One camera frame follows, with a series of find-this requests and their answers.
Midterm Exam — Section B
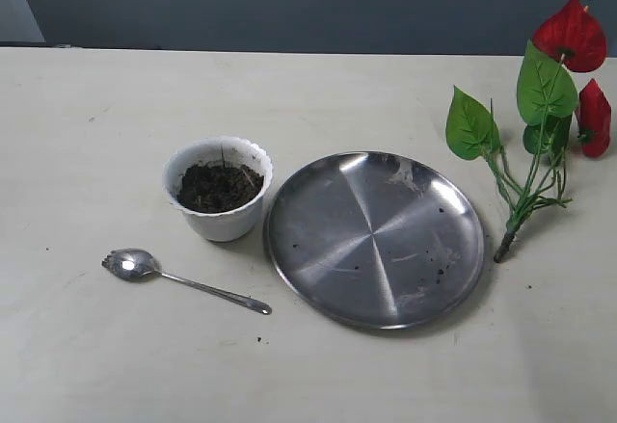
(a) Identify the white plastic flower pot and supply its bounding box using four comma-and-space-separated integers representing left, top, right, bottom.
163, 136, 273, 242

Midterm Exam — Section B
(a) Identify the round stainless steel plate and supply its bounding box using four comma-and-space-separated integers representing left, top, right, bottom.
263, 151, 485, 330

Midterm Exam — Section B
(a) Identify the dark soil in pot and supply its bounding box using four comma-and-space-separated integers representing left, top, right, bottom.
176, 164, 264, 214

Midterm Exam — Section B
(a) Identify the small metal spoon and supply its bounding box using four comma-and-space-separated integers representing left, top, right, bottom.
101, 248, 273, 315

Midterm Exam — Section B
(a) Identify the artificial red anthurium plant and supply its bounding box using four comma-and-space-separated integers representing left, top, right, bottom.
445, 0, 612, 263

